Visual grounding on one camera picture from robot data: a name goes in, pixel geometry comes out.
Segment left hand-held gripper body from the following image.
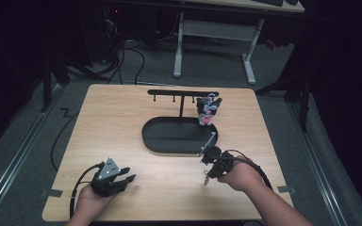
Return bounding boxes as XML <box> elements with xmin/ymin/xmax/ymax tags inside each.
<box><xmin>90</xmin><ymin>157</ymin><xmax>125</xmax><ymax>199</ymax></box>

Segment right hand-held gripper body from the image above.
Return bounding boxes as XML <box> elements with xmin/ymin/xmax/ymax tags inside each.
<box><xmin>198</xmin><ymin>132</ymin><xmax>236</xmax><ymax>180</ymax></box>

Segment black hook stand with tray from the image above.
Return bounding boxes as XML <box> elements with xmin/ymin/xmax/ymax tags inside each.
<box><xmin>141</xmin><ymin>89</ymin><xmax>220</xmax><ymax>155</ymax></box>

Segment black and white plush toy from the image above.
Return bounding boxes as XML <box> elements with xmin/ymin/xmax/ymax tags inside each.
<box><xmin>195</xmin><ymin>92</ymin><xmax>223</xmax><ymax>127</ymax></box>

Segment person's right hand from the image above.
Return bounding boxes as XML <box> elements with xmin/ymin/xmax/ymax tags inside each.
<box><xmin>216</xmin><ymin>155</ymin><xmax>266</xmax><ymax>193</ymax></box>

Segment person's left hand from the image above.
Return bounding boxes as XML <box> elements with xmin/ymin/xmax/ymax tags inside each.
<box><xmin>74</xmin><ymin>184</ymin><xmax>118</xmax><ymax>222</ymax></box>

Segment black metal stand legs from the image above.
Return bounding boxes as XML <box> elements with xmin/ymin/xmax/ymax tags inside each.
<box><xmin>255</xmin><ymin>73</ymin><xmax>313</xmax><ymax>134</ymax></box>
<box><xmin>40</xmin><ymin>51</ymin><xmax>108</xmax><ymax>114</ymax></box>

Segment small red object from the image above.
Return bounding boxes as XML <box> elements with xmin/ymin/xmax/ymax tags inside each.
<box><xmin>264</xmin><ymin>39</ymin><xmax>278</xmax><ymax>51</ymax></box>

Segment white-legged wooden desk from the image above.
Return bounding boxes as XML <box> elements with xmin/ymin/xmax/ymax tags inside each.
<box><xmin>173</xmin><ymin>0</ymin><xmax>305</xmax><ymax>86</ymax></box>

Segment dark computer tower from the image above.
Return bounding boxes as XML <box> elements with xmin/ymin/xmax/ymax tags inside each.
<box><xmin>100</xmin><ymin>5</ymin><xmax>125</xmax><ymax>65</ymax></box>

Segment black keyboard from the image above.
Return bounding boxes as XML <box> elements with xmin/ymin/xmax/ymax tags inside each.
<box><xmin>253</xmin><ymin>0</ymin><xmax>285</xmax><ymax>8</ymax></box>

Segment left hand-held gripper black cable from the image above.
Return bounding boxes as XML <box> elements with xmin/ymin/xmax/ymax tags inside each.
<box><xmin>69</xmin><ymin>161</ymin><xmax>106</xmax><ymax>219</ymax></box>

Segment hand-held gripper black cable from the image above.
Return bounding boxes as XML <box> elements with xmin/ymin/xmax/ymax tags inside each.
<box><xmin>69</xmin><ymin>161</ymin><xmax>106</xmax><ymax>219</ymax></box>
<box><xmin>215</xmin><ymin>149</ymin><xmax>273</xmax><ymax>191</ymax></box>

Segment right hand-held gripper black cable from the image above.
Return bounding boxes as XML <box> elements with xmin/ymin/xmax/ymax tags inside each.
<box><xmin>215</xmin><ymin>149</ymin><xmax>273</xmax><ymax>191</ymax></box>

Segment thin black floor cable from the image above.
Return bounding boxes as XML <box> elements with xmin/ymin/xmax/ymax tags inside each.
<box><xmin>50</xmin><ymin>107</ymin><xmax>80</xmax><ymax>172</ymax></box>

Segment metal floor rail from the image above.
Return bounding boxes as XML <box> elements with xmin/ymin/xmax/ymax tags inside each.
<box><xmin>0</xmin><ymin>84</ymin><xmax>61</xmax><ymax>220</ymax></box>
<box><xmin>286</xmin><ymin>99</ymin><xmax>349</xmax><ymax>226</ymax></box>

